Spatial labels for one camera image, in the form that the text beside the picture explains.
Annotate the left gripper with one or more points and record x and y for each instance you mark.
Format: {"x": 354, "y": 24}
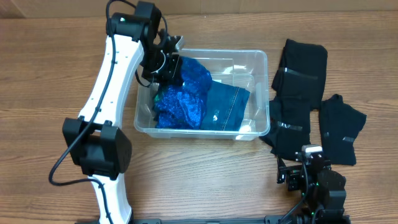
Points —
{"x": 170, "y": 73}

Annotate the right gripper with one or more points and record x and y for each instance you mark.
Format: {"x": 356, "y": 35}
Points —
{"x": 291, "y": 175}

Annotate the sparkly blue garment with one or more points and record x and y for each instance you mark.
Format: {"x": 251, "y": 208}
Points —
{"x": 184, "y": 106}

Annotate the black garment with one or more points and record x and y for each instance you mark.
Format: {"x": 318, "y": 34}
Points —
{"x": 302, "y": 72}
{"x": 340, "y": 125}
{"x": 290, "y": 126}

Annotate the blue denim jeans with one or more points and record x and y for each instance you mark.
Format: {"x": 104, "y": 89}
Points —
{"x": 225, "y": 107}

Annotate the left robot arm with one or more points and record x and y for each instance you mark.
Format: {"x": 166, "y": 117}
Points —
{"x": 138, "y": 48}

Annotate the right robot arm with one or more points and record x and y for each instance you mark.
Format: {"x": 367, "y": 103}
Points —
{"x": 323, "y": 191}

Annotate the black folded garment top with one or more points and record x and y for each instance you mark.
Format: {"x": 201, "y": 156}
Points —
{"x": 302, "y": 72}

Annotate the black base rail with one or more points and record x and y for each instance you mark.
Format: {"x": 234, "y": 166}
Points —
{"x": 270, "y": 219}

